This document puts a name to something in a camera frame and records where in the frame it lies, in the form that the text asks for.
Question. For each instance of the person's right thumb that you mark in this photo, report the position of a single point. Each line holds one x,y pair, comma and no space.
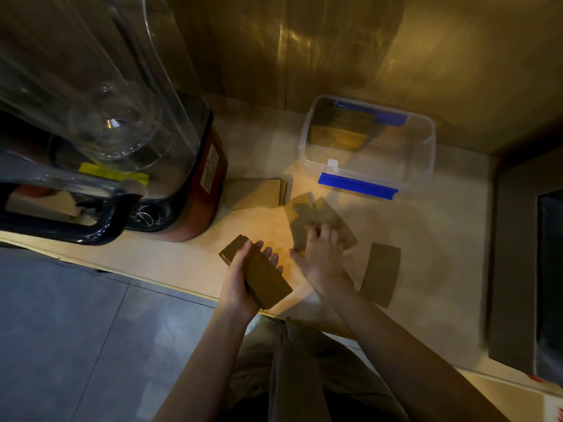
298,258

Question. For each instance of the clear blender sound cover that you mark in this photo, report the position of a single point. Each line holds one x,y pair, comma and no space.
88,83

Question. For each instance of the person's left forearm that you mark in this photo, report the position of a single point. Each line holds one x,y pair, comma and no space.
206,364

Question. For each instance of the person's right forearm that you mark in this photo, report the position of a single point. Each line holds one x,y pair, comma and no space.
404,360

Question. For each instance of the grey appliance with dark window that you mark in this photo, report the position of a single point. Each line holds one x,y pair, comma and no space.
523,259

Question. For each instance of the person's right hand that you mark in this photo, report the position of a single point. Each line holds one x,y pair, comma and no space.
324,265

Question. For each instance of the stack of brown cup sleeves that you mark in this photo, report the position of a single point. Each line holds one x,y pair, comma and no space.
253,193
338,135
266,279

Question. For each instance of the clear plastic storage container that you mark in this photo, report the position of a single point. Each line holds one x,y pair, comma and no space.
396,153

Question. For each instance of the blue container latch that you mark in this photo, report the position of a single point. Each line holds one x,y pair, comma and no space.
374,114
357,186

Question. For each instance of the khaki trousers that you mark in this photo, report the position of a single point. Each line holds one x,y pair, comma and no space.
308,373

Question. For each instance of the person's left hand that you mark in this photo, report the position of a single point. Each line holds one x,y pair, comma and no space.
233,285

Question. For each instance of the red blender base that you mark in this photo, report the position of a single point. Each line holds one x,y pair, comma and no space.
200,188

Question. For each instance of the person's left thumb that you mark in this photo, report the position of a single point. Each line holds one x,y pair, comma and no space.
244,261

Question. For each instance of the brown cardboard cup sleeve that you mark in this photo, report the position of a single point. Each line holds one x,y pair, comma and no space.
338,226
298,219
381,274

